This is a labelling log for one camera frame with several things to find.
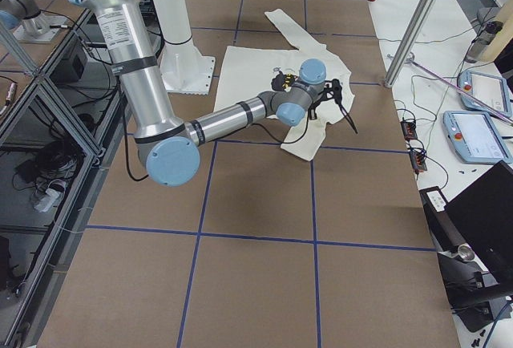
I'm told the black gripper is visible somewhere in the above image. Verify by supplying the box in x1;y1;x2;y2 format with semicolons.
308;79;357;133

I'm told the cream long-sleeve cat shirt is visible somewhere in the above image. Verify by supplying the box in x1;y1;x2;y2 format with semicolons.
214;9;354;161

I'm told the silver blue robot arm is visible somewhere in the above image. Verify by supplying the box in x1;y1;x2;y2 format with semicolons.
1;0;67;43
69;0;353;187

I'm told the black relay box far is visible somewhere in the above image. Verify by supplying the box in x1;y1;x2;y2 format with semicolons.
400;119;418;141

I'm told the black relay box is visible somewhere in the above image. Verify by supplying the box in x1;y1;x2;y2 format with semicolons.
400;119;418;141
409;148;427;175

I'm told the reacher grabber stick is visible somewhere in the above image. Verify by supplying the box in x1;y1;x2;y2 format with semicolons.
405;52;512;126

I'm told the black relay box near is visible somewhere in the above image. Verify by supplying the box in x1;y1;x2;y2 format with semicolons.
409;148;427;175

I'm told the blue teach pendant near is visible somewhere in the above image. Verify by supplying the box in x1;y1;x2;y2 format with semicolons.
442;111;512;164

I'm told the blue teach pendant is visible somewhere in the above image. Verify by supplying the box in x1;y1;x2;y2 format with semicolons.
442;111;512;164
458;69;512;118

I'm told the blue teach pendant far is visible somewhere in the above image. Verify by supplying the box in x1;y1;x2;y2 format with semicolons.
458;69;512;118

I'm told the black monitor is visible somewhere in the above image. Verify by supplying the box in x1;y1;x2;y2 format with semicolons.
446;161;512;282

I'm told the black box under rack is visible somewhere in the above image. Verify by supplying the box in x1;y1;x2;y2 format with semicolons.
50;45;87;83

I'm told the grey aluminium frame post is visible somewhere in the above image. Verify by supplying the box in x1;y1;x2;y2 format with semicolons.
384;0;436;88

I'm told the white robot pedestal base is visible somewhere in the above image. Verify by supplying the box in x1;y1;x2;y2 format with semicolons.
152;0;216;95

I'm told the aluminium frame rack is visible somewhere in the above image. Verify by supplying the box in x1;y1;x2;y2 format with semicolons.
1;9;121;347

